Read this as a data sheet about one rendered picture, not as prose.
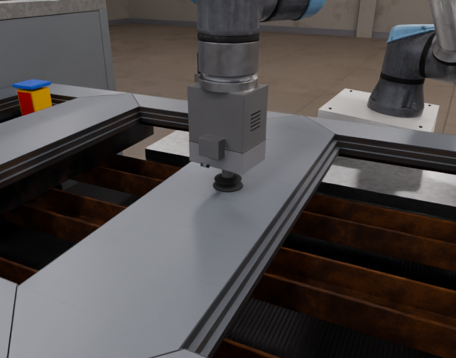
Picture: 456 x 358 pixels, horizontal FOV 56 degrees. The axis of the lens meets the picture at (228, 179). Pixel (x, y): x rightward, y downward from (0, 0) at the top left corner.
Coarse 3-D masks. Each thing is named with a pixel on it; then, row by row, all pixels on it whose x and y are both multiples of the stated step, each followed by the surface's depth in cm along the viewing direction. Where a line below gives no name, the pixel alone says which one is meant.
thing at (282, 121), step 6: (270, 120) 88; (276, 120) 88; (282, 120) 88; (288, 120) 88; (294, 120) 88; (300, 120) 88; (306, 120) 88; (288, 126) 84; (294, 126) 84; (300, 126) 84; (306, 126) 84; (312, 126) 84; (318, 126) 84; (324, 132) 81; (330, 132) 81
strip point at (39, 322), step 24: (24, 288) 40; (24, 312) 38; (48, 312) 38; (72, 312) 38; (24, 336) 35; (48, 336) 35; (72, 336) 35; (96, 336) 35; (120, 336) 35; (144, 336) 35
